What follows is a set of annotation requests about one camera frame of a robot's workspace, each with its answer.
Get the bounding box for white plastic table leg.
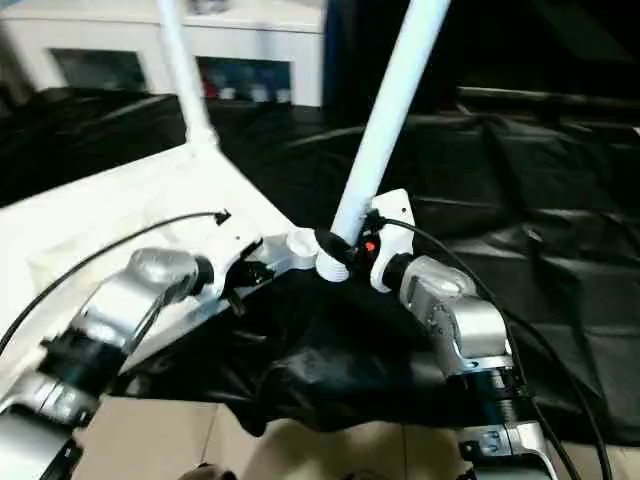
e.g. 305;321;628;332
157;0;221;151
314;0;451;284

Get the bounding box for dark rounded robot body part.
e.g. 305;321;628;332
182;463;236;480

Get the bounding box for long black bar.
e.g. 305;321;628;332
457;85;640;109

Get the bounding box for black backdrop cloth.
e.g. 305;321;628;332
322;0;640;116

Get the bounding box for white cabinet with glass doors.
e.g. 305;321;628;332
0;0;326;107

